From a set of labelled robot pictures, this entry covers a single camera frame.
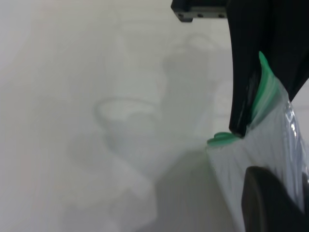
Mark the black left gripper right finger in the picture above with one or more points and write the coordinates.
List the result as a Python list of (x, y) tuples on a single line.
[(277, 29)]

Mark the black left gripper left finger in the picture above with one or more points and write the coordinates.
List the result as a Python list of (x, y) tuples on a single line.
[(263, 207)]

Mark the clear bag with green zipper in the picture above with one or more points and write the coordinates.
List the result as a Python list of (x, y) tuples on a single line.
[(265, 145)]

